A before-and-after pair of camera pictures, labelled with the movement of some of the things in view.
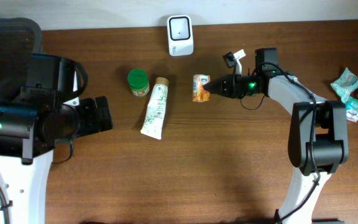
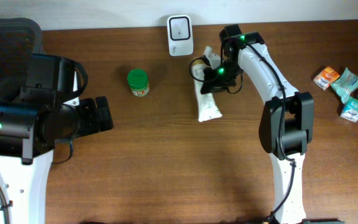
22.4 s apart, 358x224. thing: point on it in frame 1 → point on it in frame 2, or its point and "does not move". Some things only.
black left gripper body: [84, 116] does not move
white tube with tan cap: [153, 123] → [207, 107]
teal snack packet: [345, 84] does not move
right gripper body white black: [244, 86] → [223, 76]
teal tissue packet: [353, 107] does not move
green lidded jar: [138, 82] does not move
